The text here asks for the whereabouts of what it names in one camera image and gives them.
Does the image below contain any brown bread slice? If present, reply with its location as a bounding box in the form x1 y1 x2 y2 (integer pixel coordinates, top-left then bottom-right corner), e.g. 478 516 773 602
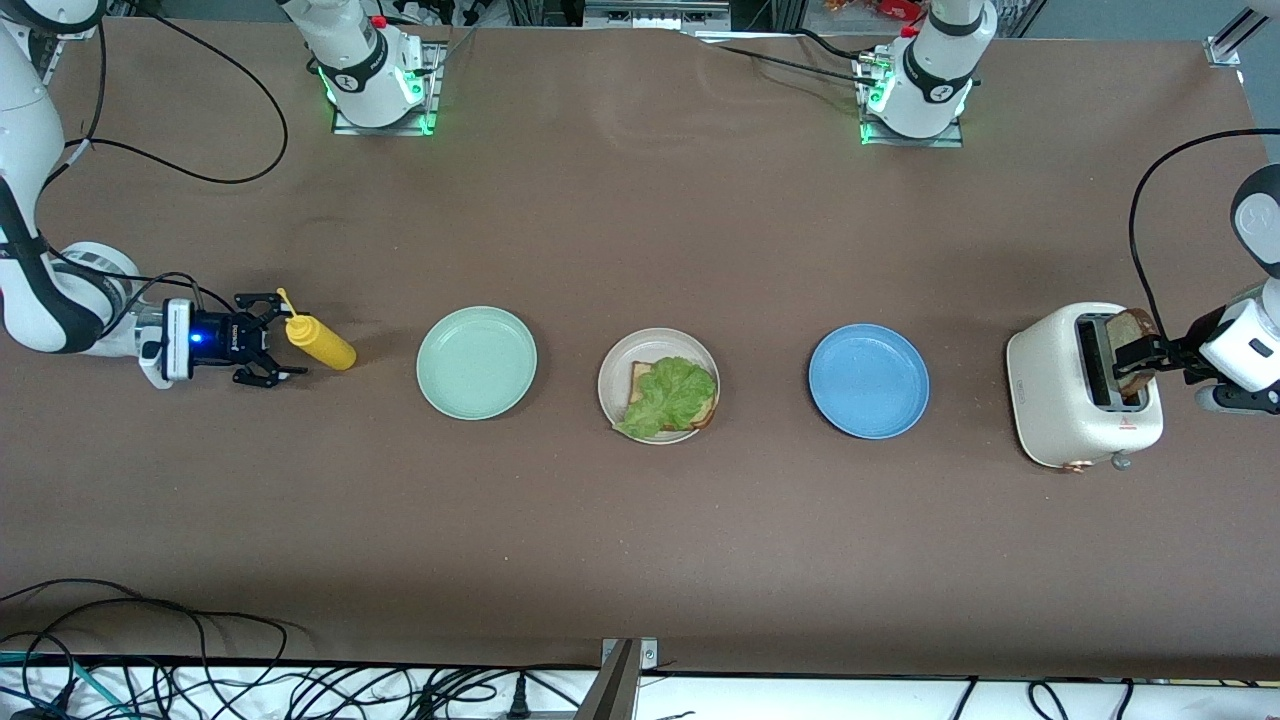
1103 307 1163 406
628 362 721 433

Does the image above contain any green lettuce leaf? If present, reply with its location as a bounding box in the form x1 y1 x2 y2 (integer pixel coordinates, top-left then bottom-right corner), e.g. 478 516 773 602
612 356 719 441

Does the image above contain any mint green plate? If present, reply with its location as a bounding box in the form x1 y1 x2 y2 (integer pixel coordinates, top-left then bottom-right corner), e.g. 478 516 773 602
416 306 538 421

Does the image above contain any blue plate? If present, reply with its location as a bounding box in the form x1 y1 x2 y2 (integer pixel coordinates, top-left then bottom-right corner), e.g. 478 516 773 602
808 323 931 440

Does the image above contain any beige plate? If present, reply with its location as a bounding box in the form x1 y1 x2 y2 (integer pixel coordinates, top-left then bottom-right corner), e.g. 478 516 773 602
598 327 722 444

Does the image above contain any yellow mustard squeeze bottle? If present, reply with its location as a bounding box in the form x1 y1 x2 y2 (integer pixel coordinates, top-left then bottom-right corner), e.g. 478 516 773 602
277 288 357 372

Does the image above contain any white toaster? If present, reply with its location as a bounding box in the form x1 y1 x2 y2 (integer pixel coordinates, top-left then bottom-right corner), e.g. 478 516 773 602
1006 302 1165 473

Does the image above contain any red packet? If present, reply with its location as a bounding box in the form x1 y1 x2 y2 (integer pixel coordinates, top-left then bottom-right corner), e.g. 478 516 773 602
825 0 926 23

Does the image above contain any grey metal beam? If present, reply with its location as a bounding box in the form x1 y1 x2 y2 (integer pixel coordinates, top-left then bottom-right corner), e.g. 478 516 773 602
575 640 641 720

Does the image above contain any grey metal box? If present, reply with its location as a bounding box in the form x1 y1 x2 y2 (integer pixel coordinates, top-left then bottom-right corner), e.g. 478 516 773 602
583 0 731 31

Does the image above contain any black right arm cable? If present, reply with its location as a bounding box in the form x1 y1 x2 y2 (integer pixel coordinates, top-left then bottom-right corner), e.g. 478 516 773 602
40 0 289 316

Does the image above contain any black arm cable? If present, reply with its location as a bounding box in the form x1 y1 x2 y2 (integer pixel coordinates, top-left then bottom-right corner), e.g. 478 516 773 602
40 0 289 316
1129 130 1280 343

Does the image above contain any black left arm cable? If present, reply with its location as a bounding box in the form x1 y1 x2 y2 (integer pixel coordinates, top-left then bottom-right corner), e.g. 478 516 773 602
1129 130 1280 343

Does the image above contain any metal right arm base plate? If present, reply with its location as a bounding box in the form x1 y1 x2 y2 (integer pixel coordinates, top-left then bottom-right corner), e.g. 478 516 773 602
331 42 444 136

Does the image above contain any black looped cable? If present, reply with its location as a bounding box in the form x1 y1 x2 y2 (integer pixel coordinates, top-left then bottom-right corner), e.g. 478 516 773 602
0 578 301 666

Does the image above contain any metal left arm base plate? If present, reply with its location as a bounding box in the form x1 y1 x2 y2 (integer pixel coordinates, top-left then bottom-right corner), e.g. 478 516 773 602
860 55 966 149

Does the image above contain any aluminium frame profile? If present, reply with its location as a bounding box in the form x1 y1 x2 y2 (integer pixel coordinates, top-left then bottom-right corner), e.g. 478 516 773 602
35 12 101 86
1205 0 1280 69

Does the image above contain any teal cable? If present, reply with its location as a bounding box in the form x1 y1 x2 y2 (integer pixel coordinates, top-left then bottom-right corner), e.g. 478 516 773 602
0 650 136 719

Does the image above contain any thin black table cable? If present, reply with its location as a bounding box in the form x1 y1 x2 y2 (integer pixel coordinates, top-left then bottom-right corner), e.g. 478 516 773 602
690 30 881 87

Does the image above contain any small metal bracket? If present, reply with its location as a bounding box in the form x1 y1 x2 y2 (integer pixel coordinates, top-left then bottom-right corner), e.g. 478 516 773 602
600 637 659 669

